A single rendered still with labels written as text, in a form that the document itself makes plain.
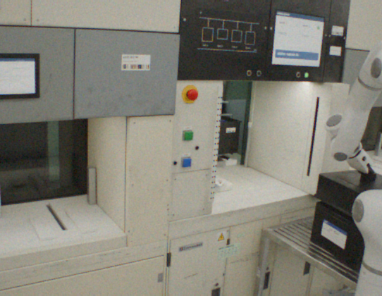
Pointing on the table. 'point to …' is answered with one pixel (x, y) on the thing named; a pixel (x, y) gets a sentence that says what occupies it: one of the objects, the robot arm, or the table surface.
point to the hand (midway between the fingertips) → (366, 175)
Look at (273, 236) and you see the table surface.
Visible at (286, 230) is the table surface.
